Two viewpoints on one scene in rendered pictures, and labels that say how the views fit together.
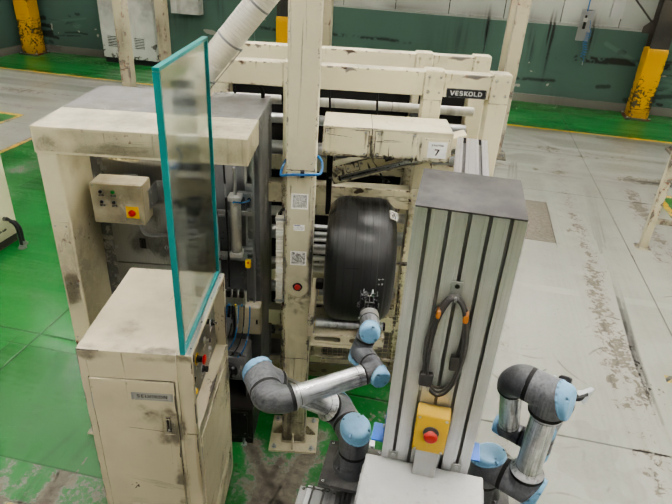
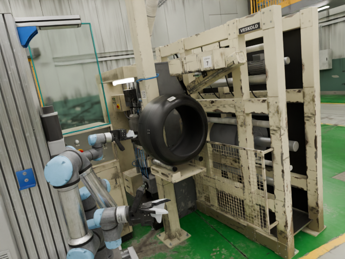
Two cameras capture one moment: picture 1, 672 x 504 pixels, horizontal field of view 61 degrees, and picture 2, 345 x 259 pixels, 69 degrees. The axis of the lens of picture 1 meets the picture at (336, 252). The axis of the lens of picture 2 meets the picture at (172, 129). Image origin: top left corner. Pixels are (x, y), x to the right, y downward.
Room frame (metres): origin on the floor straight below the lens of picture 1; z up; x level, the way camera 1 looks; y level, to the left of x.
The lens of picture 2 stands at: (1.24, -1.89, 1.62)
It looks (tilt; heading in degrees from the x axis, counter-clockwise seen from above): 12 degrees down; 57
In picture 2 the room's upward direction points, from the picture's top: 9 degrees counter-clockwise
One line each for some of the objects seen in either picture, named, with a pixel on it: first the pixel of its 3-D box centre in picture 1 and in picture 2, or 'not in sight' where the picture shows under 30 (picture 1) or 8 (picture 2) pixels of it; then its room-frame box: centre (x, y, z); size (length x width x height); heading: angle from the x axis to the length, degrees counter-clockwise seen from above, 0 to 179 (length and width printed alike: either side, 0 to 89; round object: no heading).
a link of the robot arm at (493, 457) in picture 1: (488, 464); (93, 233); (1.46, -0.61, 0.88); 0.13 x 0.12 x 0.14; 54
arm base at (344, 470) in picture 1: (352, 457); (89, 211); (1.56, -0.12, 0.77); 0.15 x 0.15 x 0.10
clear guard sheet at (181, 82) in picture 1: (193, 194); (71, 78); (1.78, 0.50, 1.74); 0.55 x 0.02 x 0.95; 0
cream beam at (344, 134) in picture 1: (386, 137); (199, 63); (2.69, -0.21, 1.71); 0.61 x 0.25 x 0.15; 90
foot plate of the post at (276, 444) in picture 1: (294, 432); (173, 234); (2.37, 0.17, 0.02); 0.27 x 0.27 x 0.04; 0
